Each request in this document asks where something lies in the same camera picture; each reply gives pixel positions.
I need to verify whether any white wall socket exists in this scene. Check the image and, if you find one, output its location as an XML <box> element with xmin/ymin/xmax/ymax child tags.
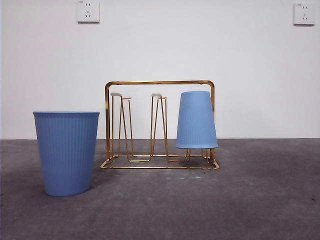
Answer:
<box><xmin>76</xmin><ymin>0</ymin><xmax>101</xmax><ymax>25</ymax></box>
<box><xmin>293</xmin><ymin>2</ymin><xmax>316</xmax><ymax>26</ymax></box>

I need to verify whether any gold wire cup rack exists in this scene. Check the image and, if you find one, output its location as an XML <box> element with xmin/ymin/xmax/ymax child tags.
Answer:
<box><xmin>99</xmin><ymin>79</ymin><xmax>221</xmax><ymax>170</ymax></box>

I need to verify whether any blue ribbed plastic cup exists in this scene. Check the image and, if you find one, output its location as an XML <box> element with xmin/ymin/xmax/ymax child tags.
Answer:
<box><xmin>175</xmin><ymin>90</ymin><xmax>219</xmax><ymax>150</ymax></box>
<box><xmin>32</xmin><ymin>111</ymin><xmax>101</xmax><ymax>198</ymax></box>

